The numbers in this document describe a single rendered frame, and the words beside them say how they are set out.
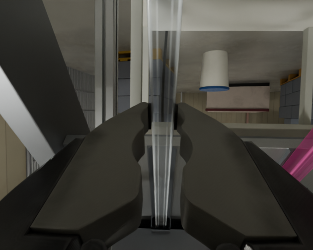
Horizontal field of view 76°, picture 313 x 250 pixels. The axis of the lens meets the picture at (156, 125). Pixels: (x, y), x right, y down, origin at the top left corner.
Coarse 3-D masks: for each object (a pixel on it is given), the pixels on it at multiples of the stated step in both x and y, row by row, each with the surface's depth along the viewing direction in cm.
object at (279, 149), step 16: (64, 144) 16; (176, 144) 16; (256, 144) 16; (272, 144) 16; (288, 144) 16; (144, 160) 17; (176, 160) 17; (144, 176) 19; (176, 176) 19; (144, 192) 22; (176, 192) 22; (144, 208) 25; (176, 208) 24; (144, 224) 29; (176, 224) 28
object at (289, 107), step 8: (280, 80) 528; (288, 80) 471; (296, 80) 427; (288, 88) 471; (296, 88) 425; (280, 96) 530; (288, 96) 471; (296, 96) 424; (280, 104) 527; (288, 104) 470; (296, 104) 422; (312, 104) 401; (280, 112) 522; (288, 112) 466; (296, 112) 422; (312, 112) 401; (288, 120) 465; (296, 120) 448; (312, 120) 440
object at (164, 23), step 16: (160, 0) 8; (176, 0) 8; (160, 16) 8; (176, 16) 8; (160, 32) 8; (176, 32) 8; (160, 48) 9; (176, 48) 9; (160, 64) 9; (176, 64) 9; (160, 80) 10; (176, 80) 10; (160, 96) 11; (160, 112) 12; (160, 128) 13; (160, 144) 14; (160, 160) 15; (160, 176) 17; (160, 192) 19; (160, 208) 22; (160, 224) 25
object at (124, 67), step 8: (120, 64) 313; (128, 64) 309; (120, 72) 313; (128, 72) 310; (120, 80) 314; (128, 80) 310; (120, 88) 314; (128, 88) 311; (120, 96) 315; (128, 96) 311; (120, 104) 316; (128, 104) 312; (120, 112) 316
